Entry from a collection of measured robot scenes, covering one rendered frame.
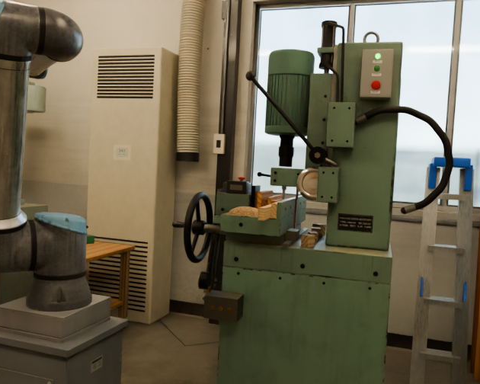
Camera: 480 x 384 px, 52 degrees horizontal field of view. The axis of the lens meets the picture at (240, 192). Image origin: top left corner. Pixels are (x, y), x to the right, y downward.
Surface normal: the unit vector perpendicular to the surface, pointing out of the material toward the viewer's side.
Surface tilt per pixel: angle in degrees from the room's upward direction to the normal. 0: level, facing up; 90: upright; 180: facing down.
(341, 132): 90
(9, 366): 90
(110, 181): 90
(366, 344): 90
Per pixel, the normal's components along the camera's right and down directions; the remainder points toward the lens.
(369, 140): -0.27, 0.04
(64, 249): 0.53, 0.08
